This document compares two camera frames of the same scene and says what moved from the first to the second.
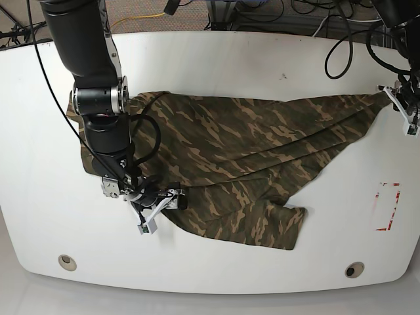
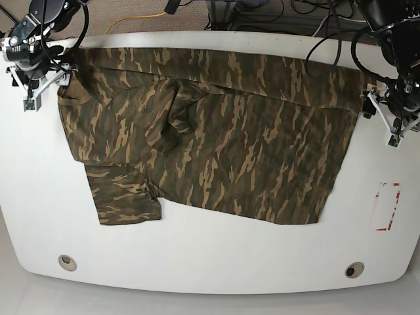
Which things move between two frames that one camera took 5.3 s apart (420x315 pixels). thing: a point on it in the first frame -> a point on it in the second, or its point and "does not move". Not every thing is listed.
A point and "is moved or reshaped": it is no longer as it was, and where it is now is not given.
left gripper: [138, 191] -> [31, 57]
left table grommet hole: [67, 262] does not move
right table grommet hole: [354, 270] does not move
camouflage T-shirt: [233, 158] is moved or reshaped
